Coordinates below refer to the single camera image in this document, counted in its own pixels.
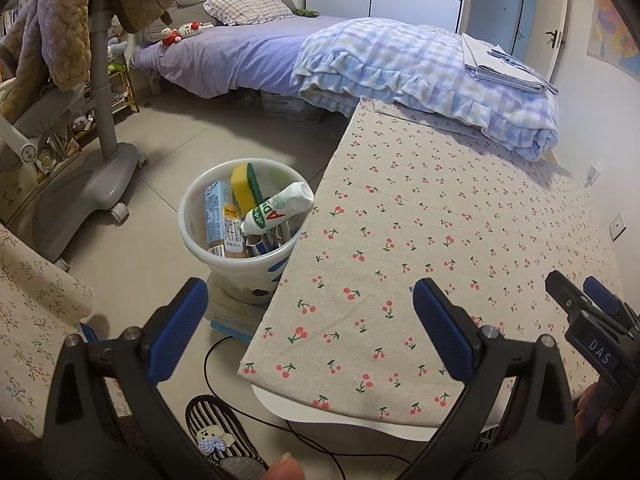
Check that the person's right hand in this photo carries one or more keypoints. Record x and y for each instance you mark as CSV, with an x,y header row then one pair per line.
x,y
595,410

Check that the cherry print tablecloth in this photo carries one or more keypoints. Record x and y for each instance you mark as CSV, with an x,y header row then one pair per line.
x,y
450,220

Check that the red white cat plush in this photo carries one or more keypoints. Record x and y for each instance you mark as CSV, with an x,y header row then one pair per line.
x,y
180,32

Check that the plaid ruffled pillow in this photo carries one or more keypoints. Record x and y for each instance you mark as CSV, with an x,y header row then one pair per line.
x,y
250,5

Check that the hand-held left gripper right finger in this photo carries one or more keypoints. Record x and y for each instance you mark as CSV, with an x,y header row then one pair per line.
x,y
442,330

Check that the bed with purple sheet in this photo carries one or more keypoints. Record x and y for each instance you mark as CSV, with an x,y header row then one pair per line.
x,y
240,55

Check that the white wall socket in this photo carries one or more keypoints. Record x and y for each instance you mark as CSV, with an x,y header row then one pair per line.
x,y
592,174

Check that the striped slipper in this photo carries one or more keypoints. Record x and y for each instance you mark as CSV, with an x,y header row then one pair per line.
x,y
485,441
220,435

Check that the white door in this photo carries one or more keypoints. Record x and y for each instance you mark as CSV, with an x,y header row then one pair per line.
x,y
555,10

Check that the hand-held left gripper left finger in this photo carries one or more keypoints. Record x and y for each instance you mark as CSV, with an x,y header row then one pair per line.
x,y
177,330

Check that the wooden toy shelf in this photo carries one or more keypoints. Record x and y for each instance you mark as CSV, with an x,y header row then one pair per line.
x,y
127,85

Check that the yellow sponge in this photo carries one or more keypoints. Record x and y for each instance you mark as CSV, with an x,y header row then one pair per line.
x,y
242,187

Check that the light blue milk carton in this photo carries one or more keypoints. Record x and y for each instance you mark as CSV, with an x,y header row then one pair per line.
x,y
222,220

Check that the under-bed storage boxes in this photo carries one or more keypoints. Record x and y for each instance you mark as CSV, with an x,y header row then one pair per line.
x,y
290,107

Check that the clear plastic storage box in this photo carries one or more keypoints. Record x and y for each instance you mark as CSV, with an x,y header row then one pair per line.
x,y
235,315

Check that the person's left hand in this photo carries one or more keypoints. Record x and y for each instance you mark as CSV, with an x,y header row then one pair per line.
x,y
287,467

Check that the brown plush jacket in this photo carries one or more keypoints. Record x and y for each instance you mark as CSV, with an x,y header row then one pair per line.
x,y
60,20

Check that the blue plaid ruffled blanket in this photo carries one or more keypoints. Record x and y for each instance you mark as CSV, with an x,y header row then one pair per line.
x,y
400,60

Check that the green plush toy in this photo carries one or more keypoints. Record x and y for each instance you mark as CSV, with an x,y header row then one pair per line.
x,y
305,11

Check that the wall map poster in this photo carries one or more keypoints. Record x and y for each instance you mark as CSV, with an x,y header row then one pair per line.
x,y
617,35

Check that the white plastic bucket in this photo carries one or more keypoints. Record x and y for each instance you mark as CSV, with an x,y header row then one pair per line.
x,y
235,275

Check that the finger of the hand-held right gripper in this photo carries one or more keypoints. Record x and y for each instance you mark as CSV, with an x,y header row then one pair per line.
x,y
602,295
565,295

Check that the grey wheeled chair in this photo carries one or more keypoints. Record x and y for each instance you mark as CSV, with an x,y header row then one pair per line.
x,y
85,195

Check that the white plastic bottle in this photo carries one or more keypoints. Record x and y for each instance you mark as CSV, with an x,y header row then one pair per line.
x,y
280,207

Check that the floral print cloth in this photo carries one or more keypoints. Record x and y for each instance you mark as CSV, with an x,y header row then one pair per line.
x,y
35,310

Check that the blue foil wrapper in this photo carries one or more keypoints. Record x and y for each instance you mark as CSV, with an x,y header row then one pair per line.
x,y
270,242

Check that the white wall switch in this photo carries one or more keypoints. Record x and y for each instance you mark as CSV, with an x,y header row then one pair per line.
x,y
619,226

